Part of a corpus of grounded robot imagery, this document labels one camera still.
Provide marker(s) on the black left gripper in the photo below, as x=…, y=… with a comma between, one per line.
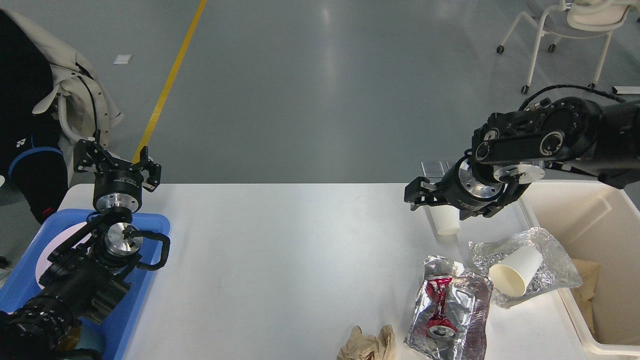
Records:
x=114, y=187

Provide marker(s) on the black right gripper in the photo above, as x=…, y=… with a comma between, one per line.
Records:
x=460, y=187

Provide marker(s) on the white paper cup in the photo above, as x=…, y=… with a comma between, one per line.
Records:
x=512, y=275
x=445, y=219

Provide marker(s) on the pink plate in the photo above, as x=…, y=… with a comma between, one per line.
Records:
x=43, y=263

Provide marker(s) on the brown paper bag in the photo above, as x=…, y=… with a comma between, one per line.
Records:
x=588, y=271
x=585, y=305

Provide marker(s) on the dark teal mug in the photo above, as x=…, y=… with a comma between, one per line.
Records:
x=84, y=335

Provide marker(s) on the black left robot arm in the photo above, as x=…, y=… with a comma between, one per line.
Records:
x=88, y=270

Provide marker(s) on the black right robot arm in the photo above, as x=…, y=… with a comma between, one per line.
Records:
x=511, y=150

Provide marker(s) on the left clear floor plate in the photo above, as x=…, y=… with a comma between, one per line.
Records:
x=434, y=169

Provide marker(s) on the clear floor plate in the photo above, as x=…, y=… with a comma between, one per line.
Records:
x=451, y=164
x=434, y=169

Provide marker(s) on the right clear floor plate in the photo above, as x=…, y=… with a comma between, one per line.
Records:
x=451, y=164

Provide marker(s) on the person in black clothes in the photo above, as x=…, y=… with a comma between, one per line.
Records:
x=30, y=157

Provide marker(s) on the aluminium foil under can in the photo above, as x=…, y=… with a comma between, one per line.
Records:
x=467, y=306

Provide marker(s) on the white floor label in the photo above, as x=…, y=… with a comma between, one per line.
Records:
x=122, y=59

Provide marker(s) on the crushed red soda can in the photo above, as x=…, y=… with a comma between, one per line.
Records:
x=439, y=326

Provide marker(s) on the crumpled aluminium foil right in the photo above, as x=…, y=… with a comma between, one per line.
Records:
x=557, y=270

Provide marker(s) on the beige plastic bin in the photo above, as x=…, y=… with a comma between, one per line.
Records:
x=595, y=223

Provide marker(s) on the crumpled brown paper ball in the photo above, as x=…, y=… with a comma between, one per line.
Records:
x=369, y=347

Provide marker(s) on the blue plastic tray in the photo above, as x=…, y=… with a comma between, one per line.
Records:
x=22, y=284

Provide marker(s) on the white bar on floor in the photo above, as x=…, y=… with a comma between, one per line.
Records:
x=625, y=90

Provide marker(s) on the white chair on castors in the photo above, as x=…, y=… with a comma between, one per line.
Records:
x=571, y=19

